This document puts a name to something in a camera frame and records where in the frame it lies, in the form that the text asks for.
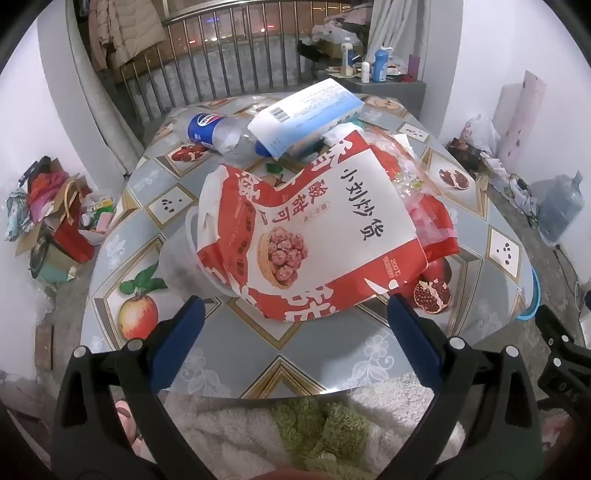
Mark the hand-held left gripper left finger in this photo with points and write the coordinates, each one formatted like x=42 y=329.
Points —
x=180 y=341

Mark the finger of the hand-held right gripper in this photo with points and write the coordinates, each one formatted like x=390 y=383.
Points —
x=551 y=325

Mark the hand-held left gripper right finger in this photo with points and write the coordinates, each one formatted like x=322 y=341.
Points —
x=415 y=341

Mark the blue plastic basin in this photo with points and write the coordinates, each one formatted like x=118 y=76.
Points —
x=533 y=302

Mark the clear plastic cup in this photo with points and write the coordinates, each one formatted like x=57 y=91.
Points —
x=180 y=263

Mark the red flower print zip bag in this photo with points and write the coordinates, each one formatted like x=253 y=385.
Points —
x=438 y=226

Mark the red white paper snack bag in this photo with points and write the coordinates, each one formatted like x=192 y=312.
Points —
x=323 y=207

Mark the clear bottle with blue label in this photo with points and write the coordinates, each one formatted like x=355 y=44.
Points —
x=217 y=131

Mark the white and blue carton box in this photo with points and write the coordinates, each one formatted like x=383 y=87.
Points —
x=304 y=115

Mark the pink slipper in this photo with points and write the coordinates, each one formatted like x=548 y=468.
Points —
x=125 y=415

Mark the white and green fleece robe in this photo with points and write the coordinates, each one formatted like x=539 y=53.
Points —
x=221 y=429

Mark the large blue water jug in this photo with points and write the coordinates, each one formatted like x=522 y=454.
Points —
x=561 y=207

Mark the red gift bag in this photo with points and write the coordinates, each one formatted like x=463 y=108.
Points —
x=74 y=235

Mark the dark brown box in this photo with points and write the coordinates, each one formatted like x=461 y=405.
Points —
x=466 y=154

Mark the white plastic shopping bag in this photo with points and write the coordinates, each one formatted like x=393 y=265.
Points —
x=480 y=134

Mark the pile of clothes and cardboard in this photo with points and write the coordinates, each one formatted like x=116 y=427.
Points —
x=37 y=189

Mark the pink paper roll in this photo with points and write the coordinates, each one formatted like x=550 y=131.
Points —
x=526 y=115

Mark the small white bottle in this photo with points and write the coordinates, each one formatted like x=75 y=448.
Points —
x=366 y=72

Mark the purple cup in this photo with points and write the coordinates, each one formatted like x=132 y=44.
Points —
x=413 y=65

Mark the blue detergent bottle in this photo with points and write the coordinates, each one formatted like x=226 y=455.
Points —
x=381 y=67

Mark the metal balcony railing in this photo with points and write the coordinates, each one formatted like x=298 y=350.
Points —
x=231 y=60

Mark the white bottle with blue cap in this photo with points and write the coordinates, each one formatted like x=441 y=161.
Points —
x=347 y=57

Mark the black bag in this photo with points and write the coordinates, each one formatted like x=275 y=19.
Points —
x=314 y=50

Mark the beige padded jacket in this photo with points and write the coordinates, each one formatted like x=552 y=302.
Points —
x=124 y=32

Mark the white curtain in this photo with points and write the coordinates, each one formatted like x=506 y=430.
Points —
x=397 y=23

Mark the white plastic bag on boxes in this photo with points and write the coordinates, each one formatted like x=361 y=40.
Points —
x=337 y=32

